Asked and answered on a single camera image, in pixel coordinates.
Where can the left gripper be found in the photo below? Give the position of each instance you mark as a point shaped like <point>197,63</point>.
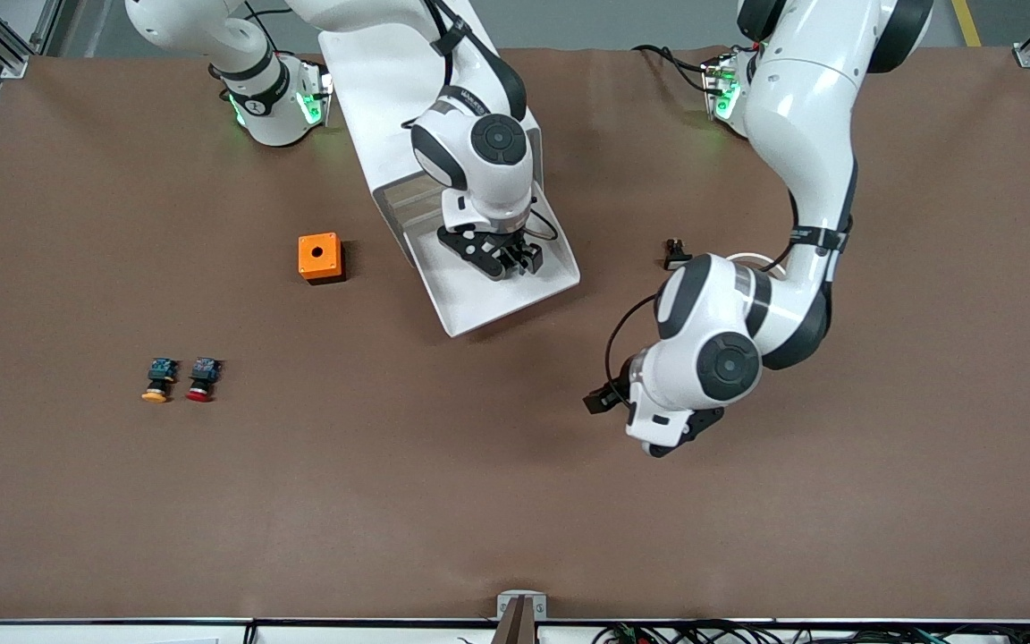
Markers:
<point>613,393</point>

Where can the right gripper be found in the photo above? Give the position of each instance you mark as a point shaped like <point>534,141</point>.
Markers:
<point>519,250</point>

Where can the lowest white cabinet drawer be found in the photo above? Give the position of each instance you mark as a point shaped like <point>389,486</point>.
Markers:
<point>479,304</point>

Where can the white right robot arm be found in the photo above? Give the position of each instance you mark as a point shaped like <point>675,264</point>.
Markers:
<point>479,143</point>

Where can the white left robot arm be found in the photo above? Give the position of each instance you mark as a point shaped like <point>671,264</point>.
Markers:
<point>801,134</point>

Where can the black white-faced push button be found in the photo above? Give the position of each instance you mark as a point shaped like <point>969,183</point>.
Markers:
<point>678,259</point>

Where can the red push button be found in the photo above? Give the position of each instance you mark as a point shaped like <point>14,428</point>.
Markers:
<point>202,376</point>

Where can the yellow push button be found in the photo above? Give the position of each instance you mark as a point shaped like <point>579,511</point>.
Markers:
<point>157,376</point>

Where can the brown table cover mat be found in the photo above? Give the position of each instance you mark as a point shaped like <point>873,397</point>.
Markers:
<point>515,492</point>

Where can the orange button enclosure box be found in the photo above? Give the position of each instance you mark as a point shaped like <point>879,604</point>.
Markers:
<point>318,255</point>

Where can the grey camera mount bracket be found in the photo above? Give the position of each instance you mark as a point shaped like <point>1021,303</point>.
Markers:
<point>521,617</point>

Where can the white table edge rail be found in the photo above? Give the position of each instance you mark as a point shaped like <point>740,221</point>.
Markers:
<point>122,633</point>

